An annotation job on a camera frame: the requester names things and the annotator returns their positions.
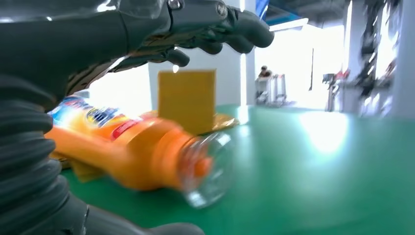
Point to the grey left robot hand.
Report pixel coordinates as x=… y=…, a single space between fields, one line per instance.
x=81 y=35

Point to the orange bottle with clear cap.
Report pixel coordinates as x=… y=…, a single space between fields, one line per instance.
x=129 y=152

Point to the person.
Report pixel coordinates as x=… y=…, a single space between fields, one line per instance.
x=265 y=73

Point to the black hanging robot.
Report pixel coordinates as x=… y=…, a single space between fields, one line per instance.
x=369 y=39

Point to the white metal frame desk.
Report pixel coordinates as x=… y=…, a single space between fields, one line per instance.
x=270 y=90

